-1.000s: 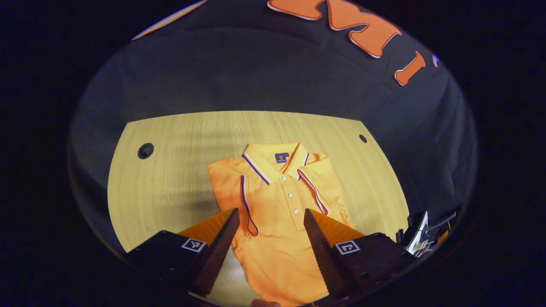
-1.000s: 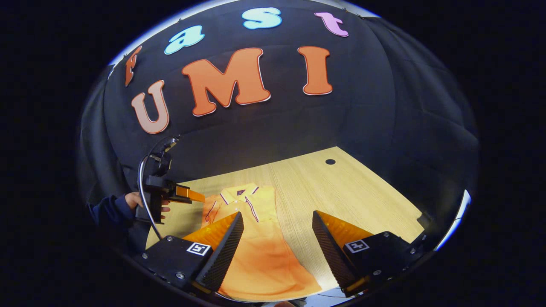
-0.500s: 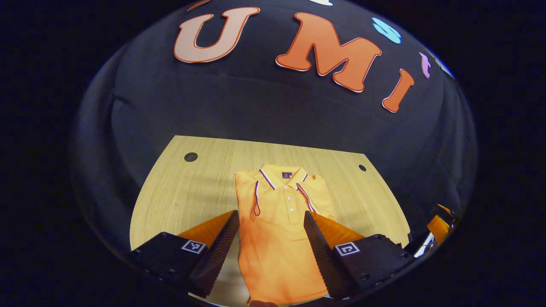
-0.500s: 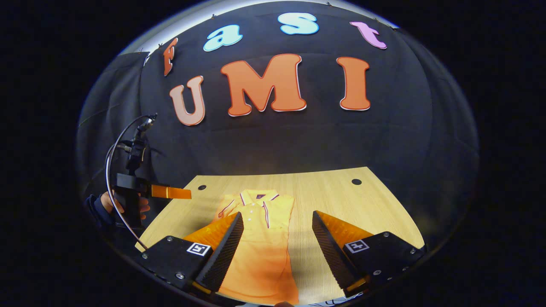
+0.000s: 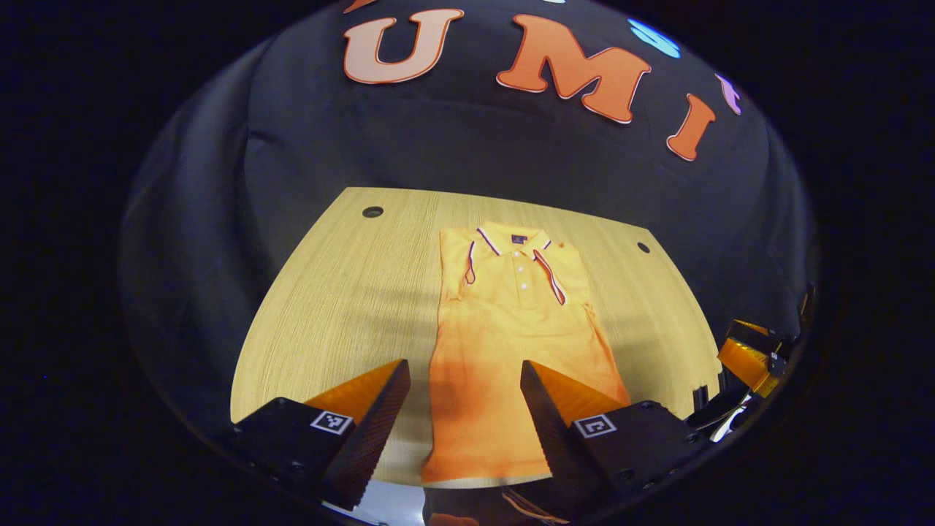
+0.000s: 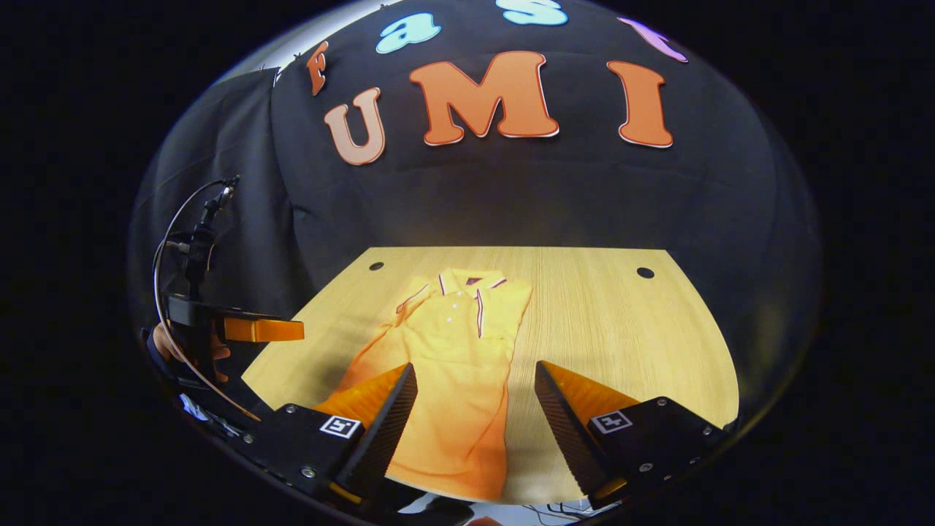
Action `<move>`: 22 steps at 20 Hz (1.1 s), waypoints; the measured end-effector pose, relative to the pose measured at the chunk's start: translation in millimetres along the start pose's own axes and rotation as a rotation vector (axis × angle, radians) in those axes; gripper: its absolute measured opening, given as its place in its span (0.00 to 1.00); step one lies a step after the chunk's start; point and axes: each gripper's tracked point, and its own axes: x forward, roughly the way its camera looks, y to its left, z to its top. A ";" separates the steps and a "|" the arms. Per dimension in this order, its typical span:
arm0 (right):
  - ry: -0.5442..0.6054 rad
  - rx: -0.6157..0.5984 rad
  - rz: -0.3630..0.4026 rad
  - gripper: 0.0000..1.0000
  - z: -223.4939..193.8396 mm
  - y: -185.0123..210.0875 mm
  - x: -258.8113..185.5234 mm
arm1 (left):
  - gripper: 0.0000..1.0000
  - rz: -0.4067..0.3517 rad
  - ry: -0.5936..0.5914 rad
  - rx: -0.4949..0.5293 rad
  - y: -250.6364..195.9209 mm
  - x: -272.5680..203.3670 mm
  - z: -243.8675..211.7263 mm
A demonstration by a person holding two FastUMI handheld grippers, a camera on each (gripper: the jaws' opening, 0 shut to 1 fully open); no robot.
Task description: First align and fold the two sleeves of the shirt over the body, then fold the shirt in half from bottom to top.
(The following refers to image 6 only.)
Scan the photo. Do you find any yellow T-shirt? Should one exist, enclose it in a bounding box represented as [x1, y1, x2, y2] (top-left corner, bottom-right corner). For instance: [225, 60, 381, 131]
[314, 268, 534, 503]

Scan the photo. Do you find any thin gripper cable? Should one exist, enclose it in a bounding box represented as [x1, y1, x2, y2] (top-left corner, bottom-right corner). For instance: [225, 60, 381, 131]
[151, 178, 261, 423]

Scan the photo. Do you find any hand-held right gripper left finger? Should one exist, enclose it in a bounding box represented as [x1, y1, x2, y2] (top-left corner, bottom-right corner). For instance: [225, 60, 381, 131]
[241, 362, 419, 512]

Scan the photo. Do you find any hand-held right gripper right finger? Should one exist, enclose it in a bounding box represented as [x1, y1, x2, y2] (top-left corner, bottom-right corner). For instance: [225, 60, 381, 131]
[534, 360, 733, 511]

